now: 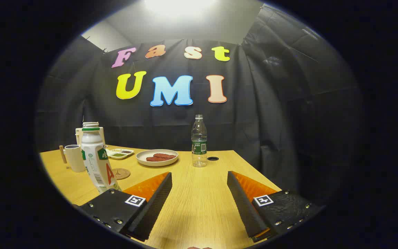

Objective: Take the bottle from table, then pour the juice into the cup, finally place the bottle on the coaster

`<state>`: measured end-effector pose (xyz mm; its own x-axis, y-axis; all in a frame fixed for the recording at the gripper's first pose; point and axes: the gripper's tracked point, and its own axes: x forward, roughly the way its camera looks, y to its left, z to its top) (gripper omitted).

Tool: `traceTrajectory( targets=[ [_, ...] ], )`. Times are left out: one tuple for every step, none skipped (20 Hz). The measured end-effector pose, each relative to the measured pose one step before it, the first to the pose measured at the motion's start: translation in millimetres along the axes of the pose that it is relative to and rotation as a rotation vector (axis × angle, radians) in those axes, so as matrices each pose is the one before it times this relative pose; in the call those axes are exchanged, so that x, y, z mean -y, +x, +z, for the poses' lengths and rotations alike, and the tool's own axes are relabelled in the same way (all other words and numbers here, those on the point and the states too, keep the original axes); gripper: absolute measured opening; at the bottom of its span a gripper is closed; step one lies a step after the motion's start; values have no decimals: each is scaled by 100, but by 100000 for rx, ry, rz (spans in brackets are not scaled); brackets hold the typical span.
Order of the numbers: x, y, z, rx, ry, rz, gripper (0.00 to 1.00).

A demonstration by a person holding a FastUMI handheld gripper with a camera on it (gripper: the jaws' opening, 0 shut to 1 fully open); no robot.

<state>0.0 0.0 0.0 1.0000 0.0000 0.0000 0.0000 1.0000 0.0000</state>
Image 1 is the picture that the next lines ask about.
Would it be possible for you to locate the clear plastic water bottle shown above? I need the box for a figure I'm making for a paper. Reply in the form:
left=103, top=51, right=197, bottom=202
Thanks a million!
left=191, top=114, right=208, bottom=168

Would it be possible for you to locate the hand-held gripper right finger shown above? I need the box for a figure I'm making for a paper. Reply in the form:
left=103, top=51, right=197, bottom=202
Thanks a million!
left=227, top=171, right=325, bottom=242

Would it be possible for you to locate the white divided dish of beans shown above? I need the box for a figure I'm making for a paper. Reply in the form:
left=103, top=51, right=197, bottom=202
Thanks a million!
left=106, top=148, right=134, bottom=160

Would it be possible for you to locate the round white plate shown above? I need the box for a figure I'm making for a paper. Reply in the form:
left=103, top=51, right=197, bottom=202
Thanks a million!
left=136, top=149, right=179, bottom=167

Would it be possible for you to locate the round wooden coaster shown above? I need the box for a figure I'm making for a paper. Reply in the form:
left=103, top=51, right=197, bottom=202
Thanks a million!
left=112, top=168, right=131, bottom=180

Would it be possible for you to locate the wooden table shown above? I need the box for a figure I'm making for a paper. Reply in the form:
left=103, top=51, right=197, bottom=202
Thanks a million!
left=39, top=145, right=282, bottom=249

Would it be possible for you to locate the white cup wooden handle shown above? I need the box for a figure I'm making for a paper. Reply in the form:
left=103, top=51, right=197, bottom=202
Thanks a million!
left=59, top=145, right=86, bottom=173

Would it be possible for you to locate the white juice bottle green label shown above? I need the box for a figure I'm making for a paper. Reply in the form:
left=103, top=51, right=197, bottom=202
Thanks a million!
left=81, top=122, right=122, bottom=193

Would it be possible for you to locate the cream toaster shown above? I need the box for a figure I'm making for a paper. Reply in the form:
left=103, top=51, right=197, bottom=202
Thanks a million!
left=75, top=127, right=105, bottom=146

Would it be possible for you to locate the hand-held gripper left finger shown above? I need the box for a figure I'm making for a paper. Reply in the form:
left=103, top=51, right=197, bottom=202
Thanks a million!
left=73, top=172, right=172, bottom=242

